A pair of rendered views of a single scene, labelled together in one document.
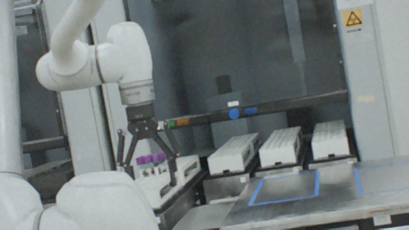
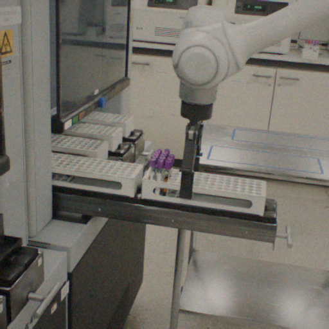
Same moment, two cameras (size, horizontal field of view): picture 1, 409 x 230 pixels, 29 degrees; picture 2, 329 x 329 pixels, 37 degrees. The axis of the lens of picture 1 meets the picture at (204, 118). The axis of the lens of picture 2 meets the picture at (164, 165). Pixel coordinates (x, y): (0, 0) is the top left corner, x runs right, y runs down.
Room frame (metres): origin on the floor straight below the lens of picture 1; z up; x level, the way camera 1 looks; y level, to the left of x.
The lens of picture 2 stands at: (2.09, 1.29, 1.32)
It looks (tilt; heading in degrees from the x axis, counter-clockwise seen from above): 21 degrees down; 270
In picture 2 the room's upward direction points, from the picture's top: 4 degrees clockwise
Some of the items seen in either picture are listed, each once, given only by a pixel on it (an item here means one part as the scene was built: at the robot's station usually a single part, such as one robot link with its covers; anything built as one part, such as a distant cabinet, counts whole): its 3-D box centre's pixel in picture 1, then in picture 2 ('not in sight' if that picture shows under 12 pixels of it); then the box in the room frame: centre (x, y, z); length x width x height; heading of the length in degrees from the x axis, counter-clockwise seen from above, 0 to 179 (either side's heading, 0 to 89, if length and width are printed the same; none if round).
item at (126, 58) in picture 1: (124, 53); (202, 42); (2.03, 0.17, 1.20); 0.13 x 0.11 x 0.16; 85
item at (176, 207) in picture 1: (165, 202); (149, 204); (2.13, 0.14, 0.78); 0.73 x 0.14 x 0.09; 170
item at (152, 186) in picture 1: (151, 191); (204, 191); (1.99, 0.17, 0.83); 0.30 x 0.10 x 0.06; 170
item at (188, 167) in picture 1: (175, 173); (82, 175); (2.30, 0.11, 0.83); 0.30 x 0.10 x 0.06; 170
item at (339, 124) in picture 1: (330, 134); not in sight; (2.68, -0.42, 0.83); 0.30 x 0.10 x 0.06; 170
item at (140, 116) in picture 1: (142, 121); (195, 120); (2.03, 0.16, 1.01); 0.08 x 0.07 x 0.09; 80
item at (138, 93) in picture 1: (137, 93); (198, 89); (2.03, 0.16, 1.09); 0.09 x 0.09 x 0.06
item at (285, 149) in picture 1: (280, 152); (73, 135); (2.39, -0.21, 0.83); 0.30 x 0.10 x 0.06; 170
